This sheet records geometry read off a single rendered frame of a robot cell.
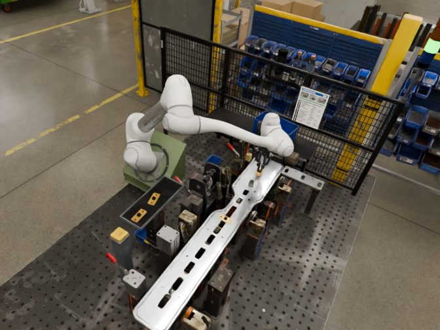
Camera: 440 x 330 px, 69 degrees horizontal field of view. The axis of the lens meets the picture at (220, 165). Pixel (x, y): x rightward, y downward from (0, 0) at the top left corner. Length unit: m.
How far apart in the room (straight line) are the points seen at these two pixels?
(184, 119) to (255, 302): 1.10
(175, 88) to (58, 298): 1.30
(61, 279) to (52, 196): 1.56
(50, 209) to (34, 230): 0.26
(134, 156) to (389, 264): 2.47
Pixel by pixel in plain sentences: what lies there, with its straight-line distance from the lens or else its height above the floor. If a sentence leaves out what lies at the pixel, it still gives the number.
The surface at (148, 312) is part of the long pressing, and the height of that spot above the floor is 1.00.
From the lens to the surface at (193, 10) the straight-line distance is 3.94.
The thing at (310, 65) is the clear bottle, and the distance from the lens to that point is 2.41.
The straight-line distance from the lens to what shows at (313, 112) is 2.45.
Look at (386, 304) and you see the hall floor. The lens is 3.18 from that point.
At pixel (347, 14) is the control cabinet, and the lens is 8.28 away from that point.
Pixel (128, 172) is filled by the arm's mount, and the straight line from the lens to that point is 2.45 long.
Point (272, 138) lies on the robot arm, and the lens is 1.79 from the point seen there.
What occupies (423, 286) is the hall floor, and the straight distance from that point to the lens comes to 3.47.
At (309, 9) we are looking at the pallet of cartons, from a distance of 6.18.
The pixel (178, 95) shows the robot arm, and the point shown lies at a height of 1.63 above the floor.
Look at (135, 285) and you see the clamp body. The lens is 1.61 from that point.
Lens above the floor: 2.47
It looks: 42 degrees down
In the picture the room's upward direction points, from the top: 7 degrees clockwise
